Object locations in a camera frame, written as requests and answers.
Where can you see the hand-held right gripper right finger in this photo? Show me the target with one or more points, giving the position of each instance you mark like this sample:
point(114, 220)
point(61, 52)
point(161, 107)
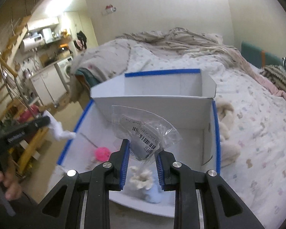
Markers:
point(160, 169)

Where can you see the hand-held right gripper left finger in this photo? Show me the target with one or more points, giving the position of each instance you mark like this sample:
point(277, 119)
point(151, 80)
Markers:
point(124, 164)

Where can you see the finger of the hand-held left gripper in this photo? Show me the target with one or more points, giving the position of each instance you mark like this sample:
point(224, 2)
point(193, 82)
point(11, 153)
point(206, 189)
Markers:
point(41, 121)

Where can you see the white soft cloth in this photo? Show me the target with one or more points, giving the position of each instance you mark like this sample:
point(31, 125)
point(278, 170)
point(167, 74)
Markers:
point(58, 128)

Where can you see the cream flower plush toy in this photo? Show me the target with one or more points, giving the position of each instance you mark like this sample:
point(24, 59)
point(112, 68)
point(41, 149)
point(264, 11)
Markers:
point(140, 179)

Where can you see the pink rubber duck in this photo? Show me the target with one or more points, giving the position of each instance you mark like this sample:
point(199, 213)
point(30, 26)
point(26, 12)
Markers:
point(102, 153)

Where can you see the light blue plush toy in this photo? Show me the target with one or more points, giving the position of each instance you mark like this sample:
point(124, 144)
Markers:
point(155, 194)

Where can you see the clear plastic bag packet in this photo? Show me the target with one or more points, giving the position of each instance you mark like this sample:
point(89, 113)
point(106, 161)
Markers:
point(145, 133)

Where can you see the blue cardboard box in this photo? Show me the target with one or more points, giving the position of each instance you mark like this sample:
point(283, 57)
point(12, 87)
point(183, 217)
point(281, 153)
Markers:
point(190, 114)

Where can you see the person's left hand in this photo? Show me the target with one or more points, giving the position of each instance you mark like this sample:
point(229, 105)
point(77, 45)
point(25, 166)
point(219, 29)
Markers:
point(12, 188)

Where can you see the red bag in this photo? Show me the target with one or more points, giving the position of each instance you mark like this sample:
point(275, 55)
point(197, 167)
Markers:
point(28, 114)

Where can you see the yellow wooden stand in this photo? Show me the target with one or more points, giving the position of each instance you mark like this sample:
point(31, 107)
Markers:
point(28, 152)

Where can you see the white base cabinet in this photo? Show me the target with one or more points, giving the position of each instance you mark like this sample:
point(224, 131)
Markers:
point(47, 83)

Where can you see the white washing machine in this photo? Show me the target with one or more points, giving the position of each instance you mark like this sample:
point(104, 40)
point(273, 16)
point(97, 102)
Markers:
point(65, 69)

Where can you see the white water heater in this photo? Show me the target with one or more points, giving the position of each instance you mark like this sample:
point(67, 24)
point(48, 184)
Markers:
point(32, 41)

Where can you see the wooden staircase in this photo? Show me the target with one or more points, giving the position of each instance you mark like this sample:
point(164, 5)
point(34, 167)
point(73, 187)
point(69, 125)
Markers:
point(12, 43)

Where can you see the white cylindrical appliance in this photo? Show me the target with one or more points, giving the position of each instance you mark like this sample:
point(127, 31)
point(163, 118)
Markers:
point(47, 34)

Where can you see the dark hanging clothes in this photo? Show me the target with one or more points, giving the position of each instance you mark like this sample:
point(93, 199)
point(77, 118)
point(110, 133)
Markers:
point(82, 39)

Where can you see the white upper cabinet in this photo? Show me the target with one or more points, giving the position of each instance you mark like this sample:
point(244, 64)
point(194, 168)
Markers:
point(44, 22)

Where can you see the beige printed duvet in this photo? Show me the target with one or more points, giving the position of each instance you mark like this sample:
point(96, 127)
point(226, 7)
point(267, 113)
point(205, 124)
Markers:
point(171, 40)

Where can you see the pink blanket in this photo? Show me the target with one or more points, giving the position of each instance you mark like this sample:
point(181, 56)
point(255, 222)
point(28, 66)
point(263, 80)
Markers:
point(271, 85)

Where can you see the teal headboard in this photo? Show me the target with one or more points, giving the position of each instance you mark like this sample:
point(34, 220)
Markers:
point(252, 50)

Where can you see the brown knit blanket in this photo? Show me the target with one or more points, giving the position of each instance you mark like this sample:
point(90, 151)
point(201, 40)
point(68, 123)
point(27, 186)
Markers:
point(278, 75)

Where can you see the wall mounted holder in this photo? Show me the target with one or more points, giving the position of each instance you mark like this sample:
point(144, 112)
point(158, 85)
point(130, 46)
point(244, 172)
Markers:
point(109, 9)

